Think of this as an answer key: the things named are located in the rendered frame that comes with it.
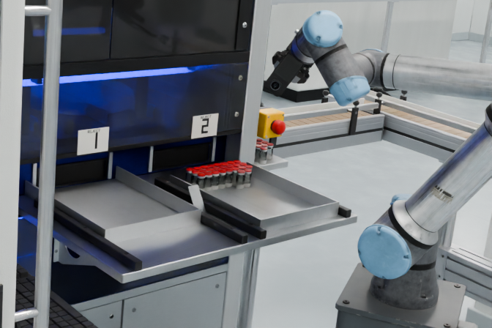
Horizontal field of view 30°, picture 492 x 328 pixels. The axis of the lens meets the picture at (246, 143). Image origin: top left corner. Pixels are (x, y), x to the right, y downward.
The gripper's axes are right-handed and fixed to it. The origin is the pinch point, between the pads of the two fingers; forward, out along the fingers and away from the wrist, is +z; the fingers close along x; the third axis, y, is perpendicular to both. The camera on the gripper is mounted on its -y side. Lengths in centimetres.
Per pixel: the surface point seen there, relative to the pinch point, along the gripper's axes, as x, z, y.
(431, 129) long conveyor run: -50, 69, 40
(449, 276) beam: -84, 79, 8
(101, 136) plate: 25.2, 9.7, -36.2
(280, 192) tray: -18.0, 22.9, -17.5
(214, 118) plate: 7.1, 26.3, -11.7
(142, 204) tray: 7.7, 11.4, -42.9
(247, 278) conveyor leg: -31, 82, -33
